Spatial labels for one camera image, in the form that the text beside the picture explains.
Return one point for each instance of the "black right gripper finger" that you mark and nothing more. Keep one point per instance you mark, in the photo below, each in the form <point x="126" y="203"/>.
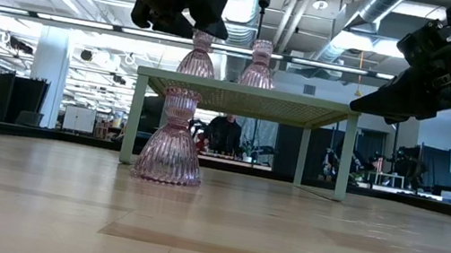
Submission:
<point x="401" y="120"/>
<point x="403" y="95"/>

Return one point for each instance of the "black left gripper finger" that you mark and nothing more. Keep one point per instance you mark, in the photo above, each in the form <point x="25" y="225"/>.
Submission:
<point x="175" y="27"/>
<point x="216" y="27"/>

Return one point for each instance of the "pink ribbed glass candle holder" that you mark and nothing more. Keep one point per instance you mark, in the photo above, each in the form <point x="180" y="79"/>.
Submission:
<point x="197" y="63"/>
<point x="258" y="70"/>
<point x="169" y="149"/>

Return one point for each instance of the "black pole stand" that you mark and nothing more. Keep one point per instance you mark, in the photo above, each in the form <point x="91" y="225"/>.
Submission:
<point x="394" y="144"/>

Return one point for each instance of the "dark fabric panel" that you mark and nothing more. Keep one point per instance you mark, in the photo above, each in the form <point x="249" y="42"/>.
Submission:
<point x="428" y="167"/>

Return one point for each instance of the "small white table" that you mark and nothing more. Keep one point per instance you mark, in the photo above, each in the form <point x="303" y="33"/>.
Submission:
<point x="390" y="175"/>

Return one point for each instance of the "green perforated metal shelf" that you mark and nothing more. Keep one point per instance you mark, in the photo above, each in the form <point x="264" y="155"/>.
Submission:
<point x="258" y="92"/>

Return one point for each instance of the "long overhead light bar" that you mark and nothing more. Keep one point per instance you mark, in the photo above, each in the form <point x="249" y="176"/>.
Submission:
<point x="65" y="20"/>

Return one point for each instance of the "white cabinet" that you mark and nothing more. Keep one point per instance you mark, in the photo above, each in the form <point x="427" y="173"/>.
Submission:
<point x="79" y="119"/>

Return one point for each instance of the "white square pillar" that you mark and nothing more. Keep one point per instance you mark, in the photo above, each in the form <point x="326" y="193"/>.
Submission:
<point x="49" y="80"/>

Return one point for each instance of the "black room partition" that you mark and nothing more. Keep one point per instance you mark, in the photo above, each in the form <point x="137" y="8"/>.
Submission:
<point x="23" y="99"/>

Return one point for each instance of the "grey chair back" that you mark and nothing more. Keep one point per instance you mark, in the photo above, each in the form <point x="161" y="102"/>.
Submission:
<point x="29" y="118"/>

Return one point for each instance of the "ribbed silver ceiling duct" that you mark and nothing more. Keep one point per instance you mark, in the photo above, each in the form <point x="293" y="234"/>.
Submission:
<point x="243" y="16"/>

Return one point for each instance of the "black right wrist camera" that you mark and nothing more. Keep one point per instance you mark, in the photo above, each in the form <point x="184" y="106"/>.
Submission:
<point x="420" y="41"/>

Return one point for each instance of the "smooth silver ceiling duct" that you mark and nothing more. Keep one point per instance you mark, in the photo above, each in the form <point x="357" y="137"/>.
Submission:
<point x="376" y="5"/>

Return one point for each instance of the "black aluminium table frame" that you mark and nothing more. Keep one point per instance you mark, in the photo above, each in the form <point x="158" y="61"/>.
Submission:
<point x="3" y="127"/>

